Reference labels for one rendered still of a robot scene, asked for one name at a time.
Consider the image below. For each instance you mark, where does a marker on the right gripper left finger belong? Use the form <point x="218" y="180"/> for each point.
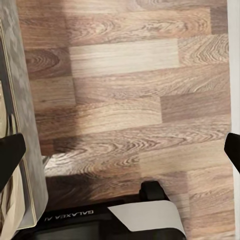
<point x="12" y="150"/>

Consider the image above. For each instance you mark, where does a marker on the bed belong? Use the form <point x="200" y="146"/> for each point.
<point x="24" y="198"/>

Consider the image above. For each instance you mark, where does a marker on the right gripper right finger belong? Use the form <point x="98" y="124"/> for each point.
<point x="232" y="149"/>

